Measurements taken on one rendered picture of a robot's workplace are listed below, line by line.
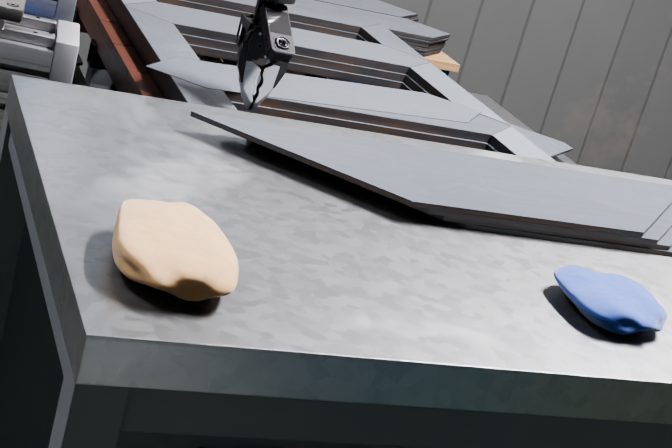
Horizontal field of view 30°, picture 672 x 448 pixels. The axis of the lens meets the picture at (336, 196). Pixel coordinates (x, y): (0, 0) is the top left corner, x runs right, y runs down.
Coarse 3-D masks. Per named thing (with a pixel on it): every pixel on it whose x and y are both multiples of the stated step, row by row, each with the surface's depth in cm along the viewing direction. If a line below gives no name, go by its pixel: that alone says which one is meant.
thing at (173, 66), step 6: (168, 60) 235; (174, 60) 236; (162, 66) 230; (168, 66) 231; (174, 66) 232; (180, 66) 233; (168, 72) 227; (174, 72) 228; (180, 72) 229; (186, 72) 231; (180, 78) 226; (186, 78) 227; (192, 78) 228; (198, 84) 225; (204, 84) 226
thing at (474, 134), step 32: (160, 0) 296; (192, 0) 299; (128, 32) 262; (192, 32) 267; (320, 32) 312; (352, 32) 315; (288, 64) 275; (320, 64) 278; (352, 64) 282; (384, 64) 284; (352, 128) 237; (384, 128) 239; (416, 128) 242; (448, 128) 244; (480, 128) 250
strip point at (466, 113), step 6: (432, 96) 265; (438, 102) 261; (444, 102) 263; (450, 102) 264; (450, 108) 259; (456, 108) 260; (462, 108) 262; (468, 108) 263; (456, 114) 256; (462, 114) 257; (468, 114) 258; (474, 114) 259; (468, 120) 253
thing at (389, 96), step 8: (368, 88) 257; (376, 88) 258; (384, 88) 260; (392, 88) 262; (376, 96) 252; (384, 96) 254; (392, 96) 256; (400, 96) 257; (392, 104) 249; (400, 104) 251; (408, 104) 253; (400, 112) 245; (408, 112) 247; (416, 112) 248; (424, 112) 250
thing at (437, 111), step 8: (408, 96) 259; (416, 96) 261; (424, 96) 263; (416, 104) 255; (424, 104) 256; (432, 104) 258; (440, 104) 260; (432, 112) 252; (440, 112) 254; (448, 112) 255; (448, 120) 249; (456, 120) 251
